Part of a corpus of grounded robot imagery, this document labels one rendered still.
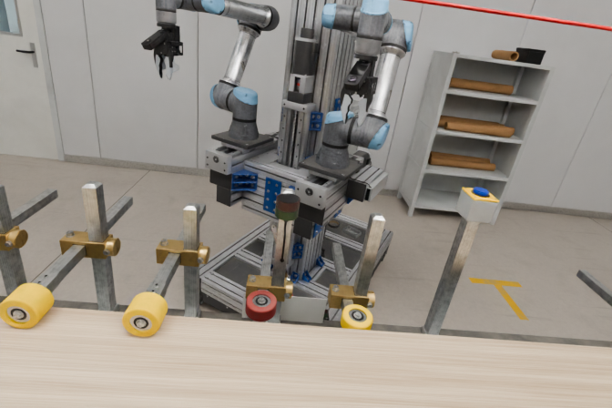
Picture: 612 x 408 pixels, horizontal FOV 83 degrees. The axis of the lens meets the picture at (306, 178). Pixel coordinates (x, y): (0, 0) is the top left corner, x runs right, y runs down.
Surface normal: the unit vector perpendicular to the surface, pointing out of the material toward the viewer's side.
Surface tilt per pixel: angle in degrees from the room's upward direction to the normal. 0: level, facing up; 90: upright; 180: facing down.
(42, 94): 90
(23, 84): 90
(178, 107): 90
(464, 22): 90
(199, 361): 0
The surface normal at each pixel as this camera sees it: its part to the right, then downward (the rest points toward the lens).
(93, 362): 0.13, -0.91
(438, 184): 0.02, 0.39
